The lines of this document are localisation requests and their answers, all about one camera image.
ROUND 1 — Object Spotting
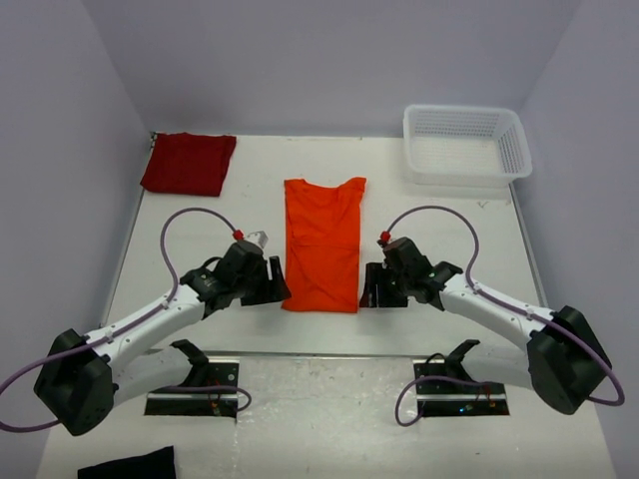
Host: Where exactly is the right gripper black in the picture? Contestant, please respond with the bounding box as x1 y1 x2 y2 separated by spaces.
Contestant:
359 262 412 308

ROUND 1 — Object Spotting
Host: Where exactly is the orange t shirt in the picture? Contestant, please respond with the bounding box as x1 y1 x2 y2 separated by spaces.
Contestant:
283 177 366 313

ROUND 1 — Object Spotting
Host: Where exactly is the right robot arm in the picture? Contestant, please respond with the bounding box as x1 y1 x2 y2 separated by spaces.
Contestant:
359 233 620 415

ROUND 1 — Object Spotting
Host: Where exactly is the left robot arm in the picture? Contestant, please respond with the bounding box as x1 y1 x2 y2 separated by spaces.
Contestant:
34 239 292 436

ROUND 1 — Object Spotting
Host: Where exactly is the folded dark red shirt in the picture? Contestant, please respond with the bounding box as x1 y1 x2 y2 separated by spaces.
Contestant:
141 133 238 198

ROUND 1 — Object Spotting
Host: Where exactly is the white plastic basket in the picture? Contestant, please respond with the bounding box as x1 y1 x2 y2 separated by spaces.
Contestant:
402 105 533 189

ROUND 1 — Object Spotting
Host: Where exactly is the black cloth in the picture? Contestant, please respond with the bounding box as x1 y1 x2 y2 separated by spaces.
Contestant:
77 446 177 479

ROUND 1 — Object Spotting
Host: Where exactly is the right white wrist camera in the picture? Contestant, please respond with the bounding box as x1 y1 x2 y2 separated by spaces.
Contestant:
382 238 405 253

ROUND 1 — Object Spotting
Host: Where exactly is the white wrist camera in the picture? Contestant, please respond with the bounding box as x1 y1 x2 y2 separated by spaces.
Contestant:
382 238 405 253
246 231 269 249

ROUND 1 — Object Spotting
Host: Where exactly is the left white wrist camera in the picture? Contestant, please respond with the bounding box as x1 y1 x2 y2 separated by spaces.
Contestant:
246 231 269 249

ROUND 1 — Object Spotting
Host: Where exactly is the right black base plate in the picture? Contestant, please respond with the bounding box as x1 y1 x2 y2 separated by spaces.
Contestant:
413 353 505 397

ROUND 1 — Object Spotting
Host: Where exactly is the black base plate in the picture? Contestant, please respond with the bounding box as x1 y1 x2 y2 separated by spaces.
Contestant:
413 353 505 397
154 358 240 398

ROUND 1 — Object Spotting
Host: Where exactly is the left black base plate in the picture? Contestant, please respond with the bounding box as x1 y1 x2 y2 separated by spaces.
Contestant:
154 358 240 398

